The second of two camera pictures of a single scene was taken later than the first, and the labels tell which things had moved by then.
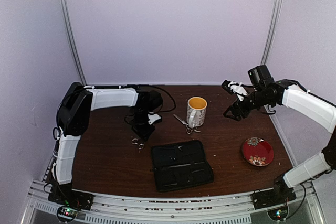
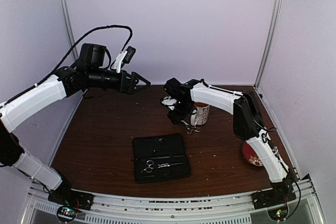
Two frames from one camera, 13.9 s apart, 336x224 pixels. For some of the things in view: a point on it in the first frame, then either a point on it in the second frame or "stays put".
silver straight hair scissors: x=141 y=146 to x=150 y=163
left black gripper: x=143 y=133 to x=129 y=87
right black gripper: x=234 y=107 to x=177 y=117
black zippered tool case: x=180 y=166 to x=157 y=158
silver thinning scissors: x=188 y=130 stays put
